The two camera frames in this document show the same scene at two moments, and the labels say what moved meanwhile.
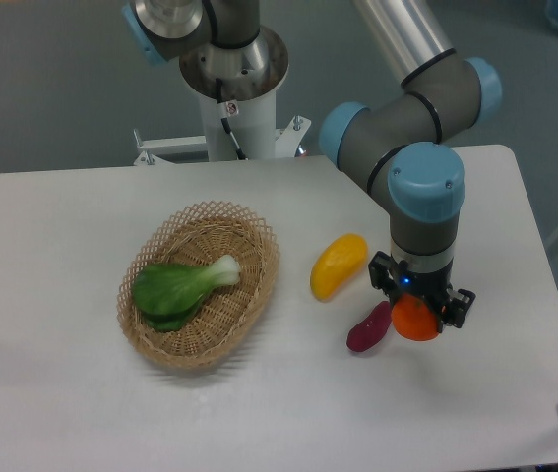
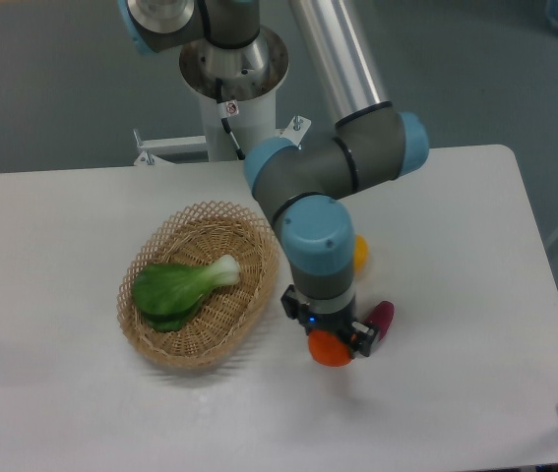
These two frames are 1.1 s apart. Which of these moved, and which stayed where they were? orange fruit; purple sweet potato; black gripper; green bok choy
Moved: orange fruit; black gripper
Stayed: purple sweet potato; green bok choy
